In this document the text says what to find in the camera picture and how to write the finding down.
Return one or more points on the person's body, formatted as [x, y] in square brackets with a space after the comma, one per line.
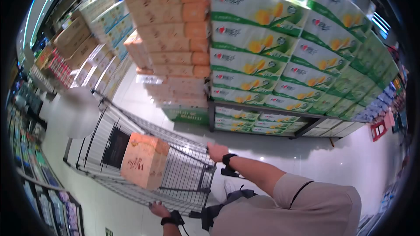
[295, 213]

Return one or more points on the person's left fingers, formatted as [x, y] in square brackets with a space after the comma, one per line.
[153, 205]

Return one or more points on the stack of green flower packets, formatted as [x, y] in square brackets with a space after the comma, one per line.
[288, 49]

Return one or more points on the green printed carton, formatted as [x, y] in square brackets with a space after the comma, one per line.
[187, 115]

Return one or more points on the person's right fingers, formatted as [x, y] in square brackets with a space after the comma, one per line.
[210, 146]

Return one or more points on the stack of blue packets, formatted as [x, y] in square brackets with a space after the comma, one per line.
[377, 106]

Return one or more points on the stack of assorted cartons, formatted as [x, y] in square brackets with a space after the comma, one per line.
[95, 46]

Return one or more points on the person's left hand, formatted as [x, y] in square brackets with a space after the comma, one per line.
[160, 210]

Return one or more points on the orange tissue pack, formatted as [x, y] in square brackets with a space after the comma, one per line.
[144, 162]

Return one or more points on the black wrist band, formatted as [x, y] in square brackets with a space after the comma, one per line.
[228, 159]
[172, 219]

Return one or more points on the full shop shelf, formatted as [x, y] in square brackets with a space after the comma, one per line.
[29, 157]

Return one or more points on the person's legs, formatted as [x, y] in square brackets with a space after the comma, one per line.
[229, 186]

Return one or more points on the stack of orange packets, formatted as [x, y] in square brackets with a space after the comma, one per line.
[170, 29]

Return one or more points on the person's right hand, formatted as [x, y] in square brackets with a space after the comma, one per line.
[217, 152]

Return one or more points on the red plastic stool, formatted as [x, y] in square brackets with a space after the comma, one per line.
[380, 129]

